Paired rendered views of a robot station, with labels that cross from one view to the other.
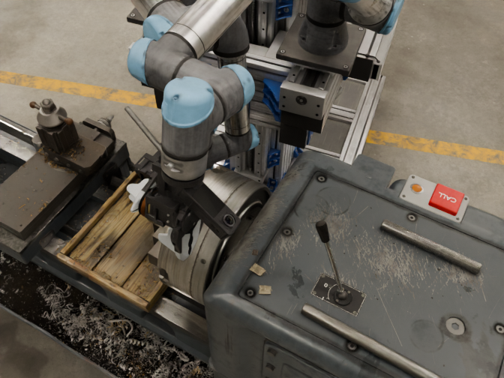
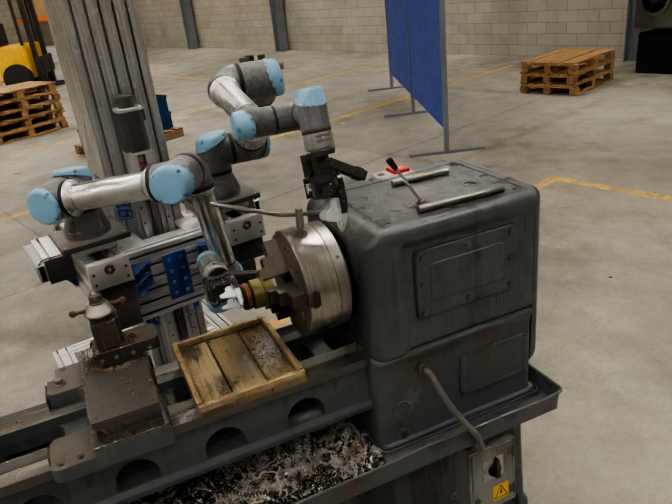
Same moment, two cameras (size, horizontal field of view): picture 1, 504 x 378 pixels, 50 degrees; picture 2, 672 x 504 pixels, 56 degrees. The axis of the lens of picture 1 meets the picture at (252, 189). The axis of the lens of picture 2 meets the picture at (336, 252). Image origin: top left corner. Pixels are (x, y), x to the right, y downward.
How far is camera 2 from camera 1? 138 cm
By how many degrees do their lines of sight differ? 47
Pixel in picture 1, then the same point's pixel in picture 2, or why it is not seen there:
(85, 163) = (151, 336)
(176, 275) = (326, 286)
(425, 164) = not seen: hidden behind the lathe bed
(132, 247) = (241, 369)
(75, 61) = not seen: outside the picture
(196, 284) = (342, 280)
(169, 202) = (325, 175)
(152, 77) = (261, 122)
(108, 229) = (207, 378)
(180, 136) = (322, 112)
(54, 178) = (129, 370)
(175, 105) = (314, 91)
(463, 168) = not seen: hidden behind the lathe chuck
